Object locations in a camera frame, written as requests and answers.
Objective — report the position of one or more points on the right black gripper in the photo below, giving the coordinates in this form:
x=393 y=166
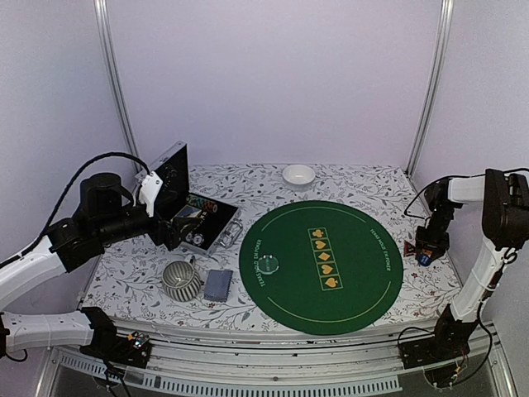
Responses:
x=423 y=242

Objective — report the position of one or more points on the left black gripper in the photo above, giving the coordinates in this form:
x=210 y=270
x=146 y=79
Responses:
x=173 y=237

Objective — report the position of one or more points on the blue small blind button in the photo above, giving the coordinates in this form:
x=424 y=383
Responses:
x=423 y=260

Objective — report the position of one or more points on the clear acrylic dealer button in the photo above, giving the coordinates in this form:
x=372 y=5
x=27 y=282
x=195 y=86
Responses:
x=268 y=264

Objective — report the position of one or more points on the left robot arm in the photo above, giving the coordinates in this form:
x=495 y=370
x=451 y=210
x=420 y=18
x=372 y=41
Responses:
x=107 y=213

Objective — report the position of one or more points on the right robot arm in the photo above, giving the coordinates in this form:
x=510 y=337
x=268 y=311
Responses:
x=503 y=195

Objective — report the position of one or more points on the card deck in case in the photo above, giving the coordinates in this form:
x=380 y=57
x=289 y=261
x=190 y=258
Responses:
x=189 y=216

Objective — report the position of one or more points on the poker chips front row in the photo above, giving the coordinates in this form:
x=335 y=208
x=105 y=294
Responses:
x=195 y=238

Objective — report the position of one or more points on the poker chips row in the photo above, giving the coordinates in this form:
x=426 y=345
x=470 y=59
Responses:
x=195 y=238
x=202 y=203

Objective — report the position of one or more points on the aluminium poker chip case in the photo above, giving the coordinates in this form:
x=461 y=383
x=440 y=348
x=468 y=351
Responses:
x=220 y=229

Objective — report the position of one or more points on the poker chips back row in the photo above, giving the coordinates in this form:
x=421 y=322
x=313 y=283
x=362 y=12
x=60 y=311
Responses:
x=202 y=203

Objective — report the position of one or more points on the red black triangle button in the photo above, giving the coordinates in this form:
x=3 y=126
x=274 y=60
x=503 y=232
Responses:
x=409 y=249

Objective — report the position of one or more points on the striped ceramic mug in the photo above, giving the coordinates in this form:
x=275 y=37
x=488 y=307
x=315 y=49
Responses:
x=181 y=280

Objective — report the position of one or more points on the blue playing card deck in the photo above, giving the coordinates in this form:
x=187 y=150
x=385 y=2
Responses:
x=217 y=285

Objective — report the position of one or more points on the round green poker mat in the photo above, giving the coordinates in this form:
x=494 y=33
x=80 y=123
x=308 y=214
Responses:
x=339 y=269

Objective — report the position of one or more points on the white ceramic bowl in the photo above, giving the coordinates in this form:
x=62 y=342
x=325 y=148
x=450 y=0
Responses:
x=298 y=175

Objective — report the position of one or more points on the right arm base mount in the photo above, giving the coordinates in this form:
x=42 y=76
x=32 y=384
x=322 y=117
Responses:
x=430 y=350

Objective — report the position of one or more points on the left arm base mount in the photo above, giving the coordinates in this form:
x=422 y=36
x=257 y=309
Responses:
x=131 y=350

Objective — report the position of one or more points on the right aluminium frame post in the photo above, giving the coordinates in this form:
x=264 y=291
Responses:
x=440 y=48

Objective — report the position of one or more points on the aluminium frame post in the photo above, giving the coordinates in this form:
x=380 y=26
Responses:
x=440 y=48
x=109 y=57

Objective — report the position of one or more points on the left aluminium frame post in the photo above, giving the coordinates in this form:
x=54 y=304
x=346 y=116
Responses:
x=109 y=57

